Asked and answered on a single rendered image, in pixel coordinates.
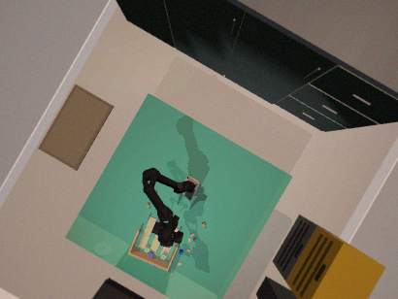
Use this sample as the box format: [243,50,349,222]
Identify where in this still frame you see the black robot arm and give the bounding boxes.
[142,168,196,248]

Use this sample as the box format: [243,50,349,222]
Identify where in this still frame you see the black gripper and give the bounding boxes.
[151,222,183,244]

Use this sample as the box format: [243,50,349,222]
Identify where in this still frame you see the tan strip with teal dots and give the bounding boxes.
[144,216,157,235]

